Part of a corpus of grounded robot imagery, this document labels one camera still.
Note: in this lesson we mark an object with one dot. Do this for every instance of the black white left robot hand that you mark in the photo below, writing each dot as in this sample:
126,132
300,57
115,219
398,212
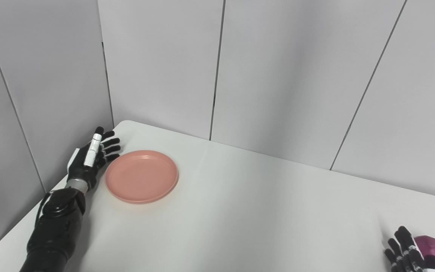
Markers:
79,168

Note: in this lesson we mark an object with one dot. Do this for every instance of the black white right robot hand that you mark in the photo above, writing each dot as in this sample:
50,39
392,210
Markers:
406,255

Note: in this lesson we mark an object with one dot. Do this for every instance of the purple onion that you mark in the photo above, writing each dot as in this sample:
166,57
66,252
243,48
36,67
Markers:
434,247

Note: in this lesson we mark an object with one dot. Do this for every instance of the pink round plate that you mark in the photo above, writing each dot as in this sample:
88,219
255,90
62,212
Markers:
142,175

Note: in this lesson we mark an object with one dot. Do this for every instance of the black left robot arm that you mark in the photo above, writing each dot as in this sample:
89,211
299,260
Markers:
57,226

